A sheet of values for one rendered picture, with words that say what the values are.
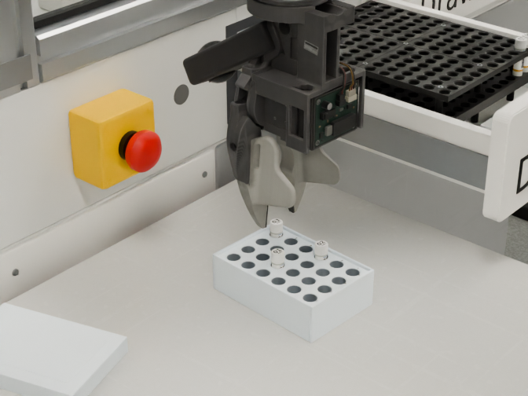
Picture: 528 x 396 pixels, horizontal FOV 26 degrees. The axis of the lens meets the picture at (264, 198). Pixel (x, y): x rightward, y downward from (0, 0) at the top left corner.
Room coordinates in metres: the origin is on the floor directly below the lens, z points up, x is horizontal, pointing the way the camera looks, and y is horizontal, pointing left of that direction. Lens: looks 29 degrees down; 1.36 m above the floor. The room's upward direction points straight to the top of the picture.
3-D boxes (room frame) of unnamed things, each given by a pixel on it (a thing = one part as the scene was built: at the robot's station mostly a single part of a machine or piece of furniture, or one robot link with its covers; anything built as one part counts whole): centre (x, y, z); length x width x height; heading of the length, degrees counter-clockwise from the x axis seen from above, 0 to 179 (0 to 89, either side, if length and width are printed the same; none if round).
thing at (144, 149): (0.95, 0.12, 0.88); 0.04 x 0.03 x 0.04; 139
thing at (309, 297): (0.88, -0.03, 0.78); 0.12 x 0.08 x 0.04; 46
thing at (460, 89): (1.09, -0.23, 0.90); 0.18 x 0.02 x 0.01; 139
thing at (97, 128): (0.98, 0.14, 0.88); 0.07 x 0.05 x 0.07; 139
